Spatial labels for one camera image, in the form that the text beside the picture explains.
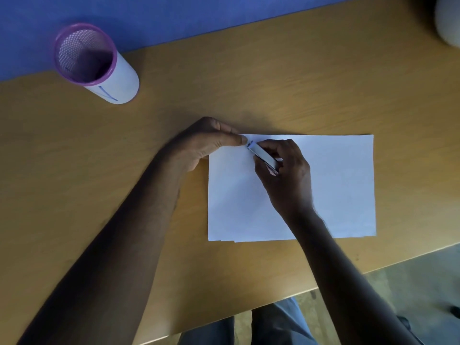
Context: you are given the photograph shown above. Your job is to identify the person's left hand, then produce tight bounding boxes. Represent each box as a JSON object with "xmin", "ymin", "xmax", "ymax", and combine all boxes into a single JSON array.
[{"xmin": 161, "ymin": 116, "xmax": 248, "ymax": 173}]

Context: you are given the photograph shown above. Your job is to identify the person's right hand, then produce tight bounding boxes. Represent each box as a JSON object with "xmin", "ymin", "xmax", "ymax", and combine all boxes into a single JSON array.
[{"xmin": 252, "ymin": 139, "xmax": 317, "ymax": 221}]

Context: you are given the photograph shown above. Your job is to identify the small silver stapler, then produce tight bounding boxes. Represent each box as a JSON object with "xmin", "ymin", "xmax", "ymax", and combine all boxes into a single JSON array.
[{"xmin": 247, "ymin": 141, "xmax": 280, "ymax": 175}]

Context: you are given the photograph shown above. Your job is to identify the white paper sheets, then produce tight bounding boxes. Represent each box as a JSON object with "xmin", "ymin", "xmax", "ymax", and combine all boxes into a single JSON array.
[{"xmin": 207, "ymin": 134, "xmax": 377, "ymax": 243}]

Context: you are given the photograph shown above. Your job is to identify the person's right forearm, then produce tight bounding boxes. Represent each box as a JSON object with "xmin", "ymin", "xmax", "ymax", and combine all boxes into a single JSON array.
[{"xmin": 286, "ymin": 208, "xmax": 422, "ymax": 345}]

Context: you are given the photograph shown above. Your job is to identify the person's left forearm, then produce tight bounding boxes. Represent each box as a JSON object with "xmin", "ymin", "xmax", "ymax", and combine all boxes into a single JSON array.
[{"xmin": 16, "ymin": 147, "xmax": 191, "ymax": 345}]

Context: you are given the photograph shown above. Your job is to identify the purple mesh pen holder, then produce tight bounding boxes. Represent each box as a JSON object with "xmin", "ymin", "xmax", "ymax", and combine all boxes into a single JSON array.
[{"xmin": 54, "ymin": 23, "xmax": 140, "ymax": 105}]

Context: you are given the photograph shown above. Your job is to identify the person's grey trousers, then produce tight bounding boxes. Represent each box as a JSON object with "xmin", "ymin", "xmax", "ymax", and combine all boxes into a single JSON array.
[{"xmin": 178, "ymin": 297, "xmax": 318, "ymax": 345}]

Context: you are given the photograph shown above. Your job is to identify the blurred white round object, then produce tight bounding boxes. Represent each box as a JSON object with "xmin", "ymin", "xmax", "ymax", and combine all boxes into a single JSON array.
[{"xmin": 434, "ymin": 0, "xmax": 460, "ymax": 48}]

